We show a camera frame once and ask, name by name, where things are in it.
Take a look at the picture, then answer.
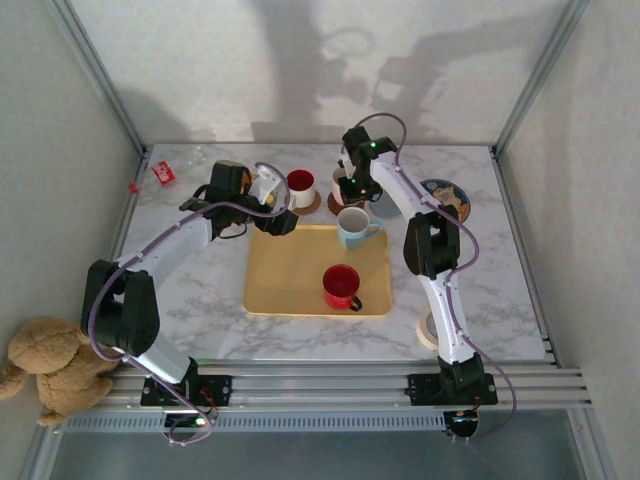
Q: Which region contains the left aluminium frame post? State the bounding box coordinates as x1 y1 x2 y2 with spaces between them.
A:
47 0 151 154

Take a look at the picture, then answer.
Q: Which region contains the blue illustrated round mat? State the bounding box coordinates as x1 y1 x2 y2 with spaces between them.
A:
418 178 472 225

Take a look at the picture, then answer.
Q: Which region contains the right aluminium frame post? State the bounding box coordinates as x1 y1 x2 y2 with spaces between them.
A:
492 0 591 156

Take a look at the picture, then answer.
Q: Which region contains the beige masking tape roll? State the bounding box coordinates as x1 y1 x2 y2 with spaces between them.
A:
416 304 444 349

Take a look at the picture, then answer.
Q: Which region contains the grey slotted cable duct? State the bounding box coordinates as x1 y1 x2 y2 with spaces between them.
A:
62 410 449 435

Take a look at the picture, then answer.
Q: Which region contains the light blue cup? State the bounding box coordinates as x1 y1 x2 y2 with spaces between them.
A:
336 206 384 251

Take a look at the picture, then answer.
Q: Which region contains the white cup red inside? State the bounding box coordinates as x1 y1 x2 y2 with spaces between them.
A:
285 168 321 210

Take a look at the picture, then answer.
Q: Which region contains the brown teddy bear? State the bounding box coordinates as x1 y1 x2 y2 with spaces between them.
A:
0 315 123 427

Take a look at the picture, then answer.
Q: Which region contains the clear cola bottle red label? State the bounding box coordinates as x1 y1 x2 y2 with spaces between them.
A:
128 145 207 195

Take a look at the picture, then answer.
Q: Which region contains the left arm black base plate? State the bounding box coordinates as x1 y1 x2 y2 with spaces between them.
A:
139 374 234 407

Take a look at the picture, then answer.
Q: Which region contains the aluminium mounting rail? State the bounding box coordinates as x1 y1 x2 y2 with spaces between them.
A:
102 360 594 412

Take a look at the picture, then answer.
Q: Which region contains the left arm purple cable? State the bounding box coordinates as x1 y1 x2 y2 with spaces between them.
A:
87 160 292 446

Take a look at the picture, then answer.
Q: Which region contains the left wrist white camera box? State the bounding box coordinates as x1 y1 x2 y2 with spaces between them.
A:
249 167 284 206

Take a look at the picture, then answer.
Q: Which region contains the yellow plastic tray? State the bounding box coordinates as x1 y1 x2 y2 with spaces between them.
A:
243 223 394 318

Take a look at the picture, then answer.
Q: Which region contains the left aluminium side rail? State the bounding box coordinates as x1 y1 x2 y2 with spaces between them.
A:
94 147 151 321

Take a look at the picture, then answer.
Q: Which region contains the aluminium frame post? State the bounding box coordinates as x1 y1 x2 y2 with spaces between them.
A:
47 0 151 154
492 0 591 156

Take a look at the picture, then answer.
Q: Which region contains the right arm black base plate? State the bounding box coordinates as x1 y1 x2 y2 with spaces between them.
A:
407 372 499 406

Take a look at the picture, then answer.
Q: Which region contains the red cup black handle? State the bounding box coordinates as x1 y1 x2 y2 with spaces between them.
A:
321 264 365 313

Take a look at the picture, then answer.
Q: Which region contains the light woven round coaster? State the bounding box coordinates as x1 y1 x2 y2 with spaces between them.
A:
287 192 323 216

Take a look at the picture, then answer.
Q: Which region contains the white mug pink handle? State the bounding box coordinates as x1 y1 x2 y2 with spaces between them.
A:
331 168 369 207

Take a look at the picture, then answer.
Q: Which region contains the dark brown woven coaster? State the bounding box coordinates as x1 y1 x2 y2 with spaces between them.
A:
327 192 369 217

